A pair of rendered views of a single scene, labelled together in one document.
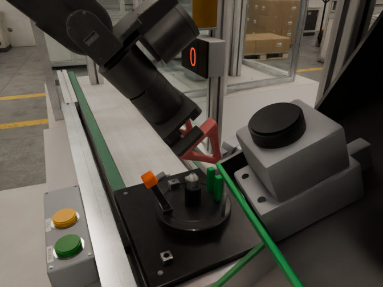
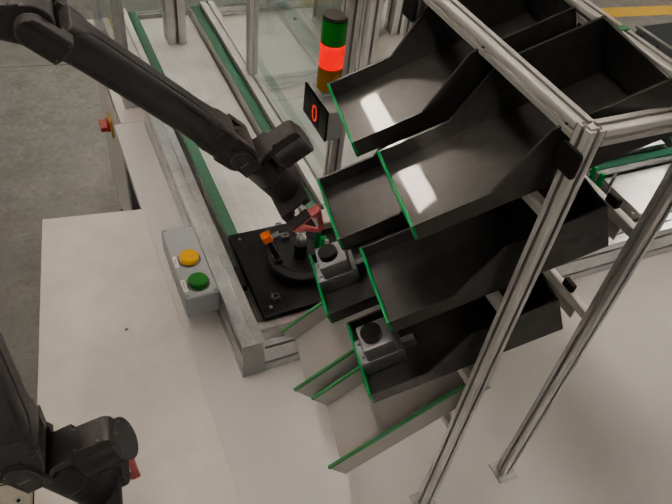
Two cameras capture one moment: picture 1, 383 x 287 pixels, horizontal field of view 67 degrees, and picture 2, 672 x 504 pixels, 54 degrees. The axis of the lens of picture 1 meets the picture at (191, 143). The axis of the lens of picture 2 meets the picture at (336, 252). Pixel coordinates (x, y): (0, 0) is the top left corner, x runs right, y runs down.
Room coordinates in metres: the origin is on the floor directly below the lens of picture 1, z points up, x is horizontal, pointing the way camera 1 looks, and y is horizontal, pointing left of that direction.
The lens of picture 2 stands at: (-0.58, -0.01, 1.99)
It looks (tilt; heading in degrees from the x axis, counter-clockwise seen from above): 45 degrees down; 356
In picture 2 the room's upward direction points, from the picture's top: 8 degrees clockwise
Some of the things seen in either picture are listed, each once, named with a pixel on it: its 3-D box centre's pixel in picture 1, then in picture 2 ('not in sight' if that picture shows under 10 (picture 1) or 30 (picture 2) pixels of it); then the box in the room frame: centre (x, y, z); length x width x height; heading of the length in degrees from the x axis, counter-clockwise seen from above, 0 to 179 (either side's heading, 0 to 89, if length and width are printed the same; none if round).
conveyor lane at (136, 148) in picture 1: (153, 158); (263, 192); (0.69, 0.11, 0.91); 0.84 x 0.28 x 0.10; 26
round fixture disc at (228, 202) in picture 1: (192, 205); (299, 257); (0.41, 0.00, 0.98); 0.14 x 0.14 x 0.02
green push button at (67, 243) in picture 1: (68, 246); (198, 282); (0.33, 0.20, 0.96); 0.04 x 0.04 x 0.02
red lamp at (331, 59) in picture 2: not in sight; (331, 53); (0.63, -0.03, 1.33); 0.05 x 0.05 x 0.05
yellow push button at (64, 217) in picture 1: (65, 219); (189, 258); (0.39, 0.23, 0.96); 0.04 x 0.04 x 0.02
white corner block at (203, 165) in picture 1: (212, 169); (324, 221); (0.54, -0.05, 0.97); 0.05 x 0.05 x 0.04; 26
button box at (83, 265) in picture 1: (68, 232); (189, 268); (0.39, 0.23, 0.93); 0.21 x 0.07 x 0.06; 26
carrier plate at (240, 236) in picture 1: (192, 213); (299, 264); (0.41, 0.00, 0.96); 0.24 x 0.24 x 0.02; 26
